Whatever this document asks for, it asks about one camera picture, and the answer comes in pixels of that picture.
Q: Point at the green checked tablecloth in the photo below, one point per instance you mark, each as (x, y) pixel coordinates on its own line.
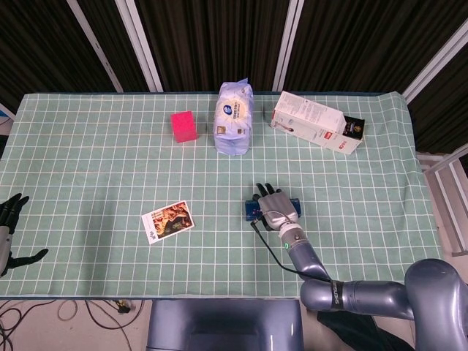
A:
(109, 175)

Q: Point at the white metal rack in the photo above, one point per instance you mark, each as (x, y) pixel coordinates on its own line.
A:
(446, 183)

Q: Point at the white lamp carton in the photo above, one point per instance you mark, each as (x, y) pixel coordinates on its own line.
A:
(311, 117)

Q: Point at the white blue board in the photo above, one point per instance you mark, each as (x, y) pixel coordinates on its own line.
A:
(4, 111)

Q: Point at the white frame post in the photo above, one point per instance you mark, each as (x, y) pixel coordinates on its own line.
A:
(95, 44)
(435, 66)
(140, 44)
(289, 40)

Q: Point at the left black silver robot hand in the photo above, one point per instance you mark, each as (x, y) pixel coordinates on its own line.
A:
(5, 248)

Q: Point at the floor power plug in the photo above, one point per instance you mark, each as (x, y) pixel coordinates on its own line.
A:
(122, 306)

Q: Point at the blue-grey robot torso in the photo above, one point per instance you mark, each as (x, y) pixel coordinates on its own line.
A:
(225, 325)

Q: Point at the pink cube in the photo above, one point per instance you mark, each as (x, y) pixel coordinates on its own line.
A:
(184, 128)

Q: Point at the light blue tissue pack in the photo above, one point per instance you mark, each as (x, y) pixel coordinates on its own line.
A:
(233, 120)

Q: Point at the black curtain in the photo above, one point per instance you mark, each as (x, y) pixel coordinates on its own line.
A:
(219, 36)

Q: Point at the picture postcard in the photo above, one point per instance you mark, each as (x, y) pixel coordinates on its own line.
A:
(168, 221)

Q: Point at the small black box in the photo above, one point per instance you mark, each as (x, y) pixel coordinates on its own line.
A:
(354, 128)

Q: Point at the black cloth on floor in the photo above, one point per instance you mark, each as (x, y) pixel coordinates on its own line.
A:
(351, 329)

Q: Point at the dark blue box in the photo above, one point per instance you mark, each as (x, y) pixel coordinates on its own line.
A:
(251, 210)

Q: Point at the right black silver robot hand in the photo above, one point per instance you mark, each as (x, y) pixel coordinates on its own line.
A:
(278, 210)

